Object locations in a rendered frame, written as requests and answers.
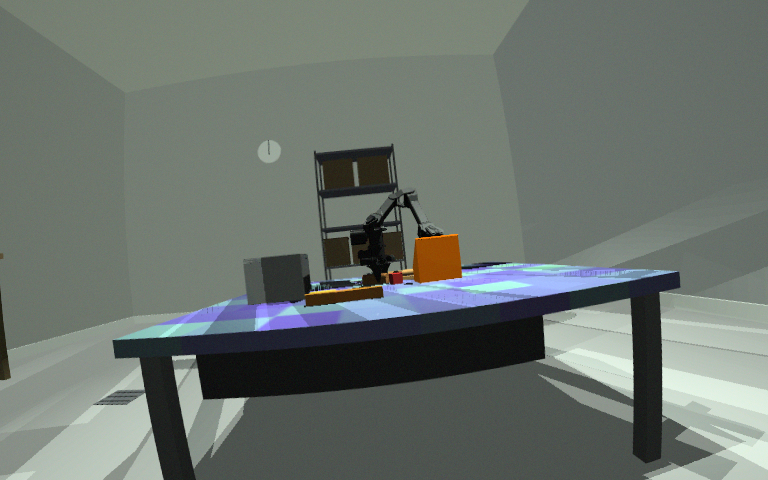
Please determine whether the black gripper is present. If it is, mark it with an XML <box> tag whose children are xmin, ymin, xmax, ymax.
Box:
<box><xmin>360</xmin><ymin>242</ymin><xmax>396</xmax><ymax>282</ymax></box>

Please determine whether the brown cylinder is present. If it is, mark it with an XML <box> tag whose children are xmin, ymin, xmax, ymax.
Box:
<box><xmin>330</xmin><ymin>273</ymin><xmax>390</xmax><ymax>287</ymax></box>

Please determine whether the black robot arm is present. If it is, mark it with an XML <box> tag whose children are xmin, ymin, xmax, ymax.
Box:
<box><xmin>350</xmin><ymin>187</ymin><xmax>444</xmax><ymax>260</ymax></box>

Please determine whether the grey metal cabinet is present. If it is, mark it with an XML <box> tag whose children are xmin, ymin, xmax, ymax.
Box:
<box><xmin>243</xmin><ymin>254</ymin><xmax>312</xmax><ymax>305</ymax></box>

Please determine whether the yellow bar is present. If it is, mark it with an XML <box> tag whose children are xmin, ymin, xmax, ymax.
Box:
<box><xmin>305</xmin><ymin>286</ymin><xmax>384</xmax><ymax>307</ymax></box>

